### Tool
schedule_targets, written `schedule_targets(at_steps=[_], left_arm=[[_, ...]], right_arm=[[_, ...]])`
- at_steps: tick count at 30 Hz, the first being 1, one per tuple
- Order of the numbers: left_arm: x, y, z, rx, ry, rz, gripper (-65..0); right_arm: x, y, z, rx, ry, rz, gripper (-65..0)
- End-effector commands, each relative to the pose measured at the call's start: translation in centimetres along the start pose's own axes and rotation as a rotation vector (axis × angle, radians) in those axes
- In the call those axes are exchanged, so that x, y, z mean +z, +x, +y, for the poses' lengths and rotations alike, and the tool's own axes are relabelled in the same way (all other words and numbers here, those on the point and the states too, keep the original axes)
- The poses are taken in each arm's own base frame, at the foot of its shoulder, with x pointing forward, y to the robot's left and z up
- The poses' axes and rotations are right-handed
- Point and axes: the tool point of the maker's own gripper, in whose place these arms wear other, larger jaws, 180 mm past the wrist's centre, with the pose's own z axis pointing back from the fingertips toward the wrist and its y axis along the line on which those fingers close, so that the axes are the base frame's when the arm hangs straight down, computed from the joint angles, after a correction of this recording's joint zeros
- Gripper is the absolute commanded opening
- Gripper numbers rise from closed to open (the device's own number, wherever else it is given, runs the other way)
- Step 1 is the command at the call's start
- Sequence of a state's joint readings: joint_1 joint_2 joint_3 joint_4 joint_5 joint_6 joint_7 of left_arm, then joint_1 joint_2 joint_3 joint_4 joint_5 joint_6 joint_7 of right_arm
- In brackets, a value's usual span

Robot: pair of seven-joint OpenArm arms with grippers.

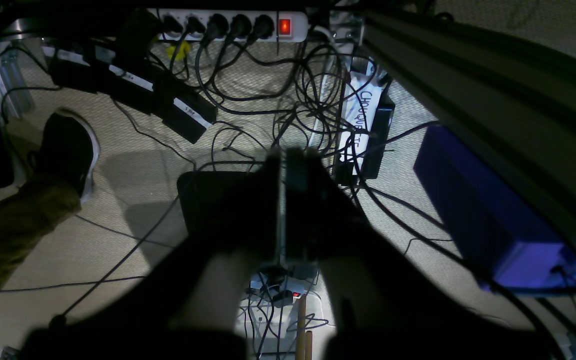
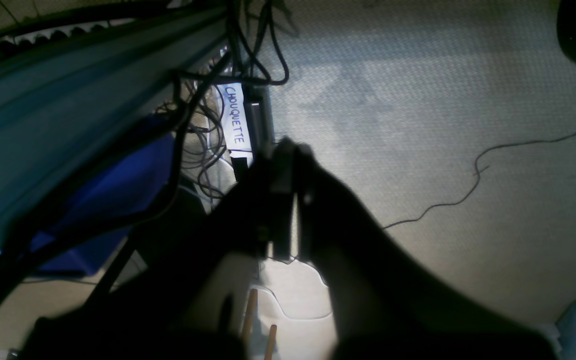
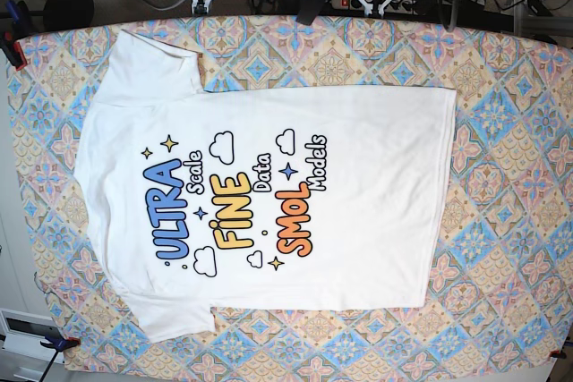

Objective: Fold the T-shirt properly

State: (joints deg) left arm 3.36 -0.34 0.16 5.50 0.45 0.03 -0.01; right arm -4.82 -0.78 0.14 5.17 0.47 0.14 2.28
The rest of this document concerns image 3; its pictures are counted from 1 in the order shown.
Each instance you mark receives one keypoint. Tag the white printed T-shirt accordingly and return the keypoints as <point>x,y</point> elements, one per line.
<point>313,198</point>

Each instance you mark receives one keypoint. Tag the white power strip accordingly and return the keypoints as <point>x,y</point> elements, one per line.
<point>394,6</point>

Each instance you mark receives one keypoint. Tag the black round stand base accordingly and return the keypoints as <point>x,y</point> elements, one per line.
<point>59,15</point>

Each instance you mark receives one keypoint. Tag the black orange clamp upper left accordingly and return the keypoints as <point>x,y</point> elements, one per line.
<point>9,38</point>

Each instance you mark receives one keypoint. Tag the black orange clamp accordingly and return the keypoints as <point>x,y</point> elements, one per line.
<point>9,38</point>
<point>59,345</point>

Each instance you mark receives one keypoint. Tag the patterned tile tablecloth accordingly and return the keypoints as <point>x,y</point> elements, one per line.
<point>500,290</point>

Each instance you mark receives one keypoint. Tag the black orange clamp lower left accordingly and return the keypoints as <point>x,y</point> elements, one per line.
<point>59,345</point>

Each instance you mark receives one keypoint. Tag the white cabinet drawer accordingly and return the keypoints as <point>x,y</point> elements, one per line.
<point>24,332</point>

